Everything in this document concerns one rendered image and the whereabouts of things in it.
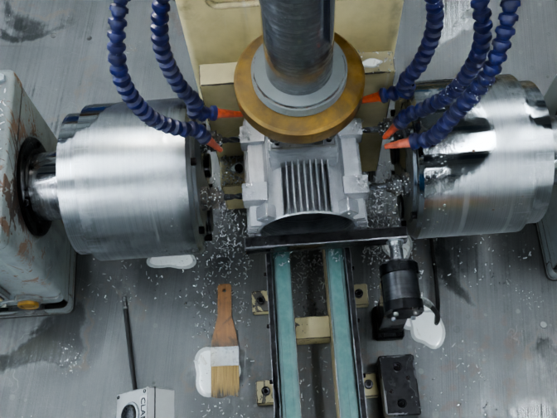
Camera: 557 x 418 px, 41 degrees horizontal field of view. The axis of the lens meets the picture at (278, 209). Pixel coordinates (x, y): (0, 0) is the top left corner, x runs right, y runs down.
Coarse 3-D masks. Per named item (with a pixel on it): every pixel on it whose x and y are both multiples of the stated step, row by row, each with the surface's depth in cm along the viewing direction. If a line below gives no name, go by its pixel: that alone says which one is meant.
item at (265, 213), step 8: (344, 200) 111; (352, 200) 111; (256, 208) 112; (264, 208) 110; (272, 208) 111; (344, 208) 110; (352, 208) 110; (256, 216) 111; (264, 216) 110; (272, 216) 110
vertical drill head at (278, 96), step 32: (288, 0) 80; (320, 0) 81; (288, 32) 85; (320, 32) 86; (256, 64) 100; (288, 64) 91; (320, 64) 92; (352, 64) 102; (256, 96) 100; (288, 96) 97; (320, 96) 97; (352, 96) 100; (256, 128) 101; (288, 128) 98; (320, 128) 98
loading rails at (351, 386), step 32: (288, 256) 126; (288, 288) 123; (352, 288) 122; (288, 320) 121; (320, 320) 128; (352, 320) 120; (288, 352) 119; (352, 352) 119; (256, 384) 127; (288, 384) 117; (352, 384) 117; (288, 416) 115; (352, 416) 115
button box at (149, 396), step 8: (128, 392) 103; (136, 392) 102; (144, 392) 101; (152, 392) 101; (160, 392) 102; (168, 392) 103; (120, 400) 104; (128, 400) 103; (136, 400) 102; (144, 400) 101; (152, 400) 101; (160, 400) 102; (168, 400) 103; (120, 408) 104; (136, 408) 101; (144, 408) 100; (152, 408) 101; (160, 408) 102; (168, 408) 103; (120, 416) 103; (136, 416) 101; (144, 416) 100; (152, 416) 100; (160, 416) 101; (168, 416) 102
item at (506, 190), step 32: (416, 96) 109; (512, 96) 108; (384, 128) 117; (416, 128) 107; (480, 128) 106; (512, 128) 106; (544, 128) 107; (416, 160) 108; (448, 160) 106; (480, 160) 106; (512, 160) 106; (544, 160) 107; (416, 192) 110; (448, 192) 107; (480, 192) 107; (512, 192) 107; (544, 192) 109; (416, 224) 112; (448, 224) 111; (480, 224) 112; (512, 224) 112
